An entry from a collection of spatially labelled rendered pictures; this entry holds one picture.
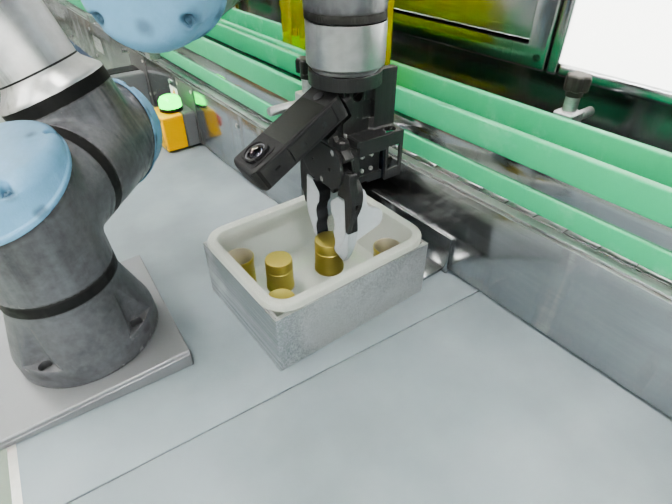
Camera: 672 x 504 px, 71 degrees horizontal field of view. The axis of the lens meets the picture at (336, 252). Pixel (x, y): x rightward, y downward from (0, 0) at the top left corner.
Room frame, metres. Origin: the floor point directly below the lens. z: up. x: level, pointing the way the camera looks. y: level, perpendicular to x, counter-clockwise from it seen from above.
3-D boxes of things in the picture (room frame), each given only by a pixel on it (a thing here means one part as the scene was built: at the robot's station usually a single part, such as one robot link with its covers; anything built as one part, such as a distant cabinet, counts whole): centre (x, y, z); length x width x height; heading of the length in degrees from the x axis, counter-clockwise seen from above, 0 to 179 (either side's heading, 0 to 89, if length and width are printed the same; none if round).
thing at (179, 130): (0.92, 0.33, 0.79); 0.07 x 0.07 x 0.07; 37
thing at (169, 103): (0.92, 0.33, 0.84); 0.04 x 0.04 x 0.03
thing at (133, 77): (1.14, 0.50, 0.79); 0.08 x 0.08 x 0.08; 37
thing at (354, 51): (0.47, -0.01, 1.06); 0.08 x 0.08 x 0.05
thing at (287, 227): (0.47, 0.03, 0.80); 0.22 x 0.17 x 0.09; 127
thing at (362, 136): (0.47, -0.01, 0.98); 0.09 x 0.08 x 0.12; 125
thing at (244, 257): (0.46, 0.12, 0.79); 0.04 x 0.04 x 0.04
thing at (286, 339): (0.49, 0.00, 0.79); 0.27 x 0.17 x 0.08; 127
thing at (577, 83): (0.55, -0.29, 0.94); 0.07 x 0.04 x 0.13; 127
